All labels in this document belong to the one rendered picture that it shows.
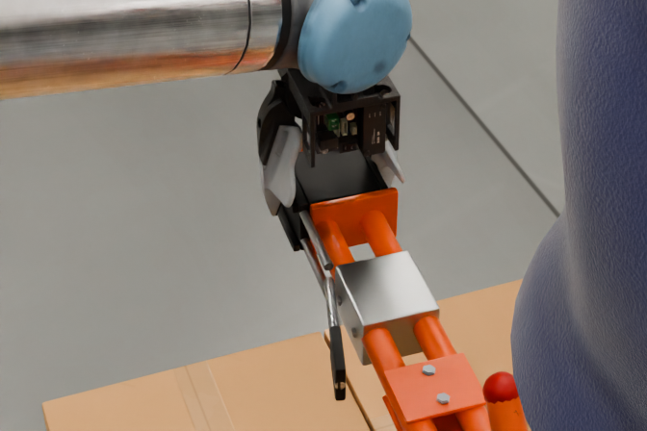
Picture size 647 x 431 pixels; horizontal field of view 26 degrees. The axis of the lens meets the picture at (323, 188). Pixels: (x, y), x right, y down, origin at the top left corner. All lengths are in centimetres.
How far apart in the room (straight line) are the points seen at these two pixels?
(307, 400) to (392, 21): 113
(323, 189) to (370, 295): 12
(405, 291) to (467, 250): 187
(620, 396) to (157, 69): 40
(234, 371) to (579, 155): 156
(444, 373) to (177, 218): 204
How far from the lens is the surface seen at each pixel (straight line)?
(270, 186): 113
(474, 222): 300
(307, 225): 112
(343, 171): 116
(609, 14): 37
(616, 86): 37
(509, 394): 86
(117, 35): 73
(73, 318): 281
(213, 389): 191
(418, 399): 99
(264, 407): 188
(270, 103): 110
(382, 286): 107
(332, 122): 105
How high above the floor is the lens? 195
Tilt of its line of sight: 39 degrees down
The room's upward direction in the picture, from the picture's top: straight up
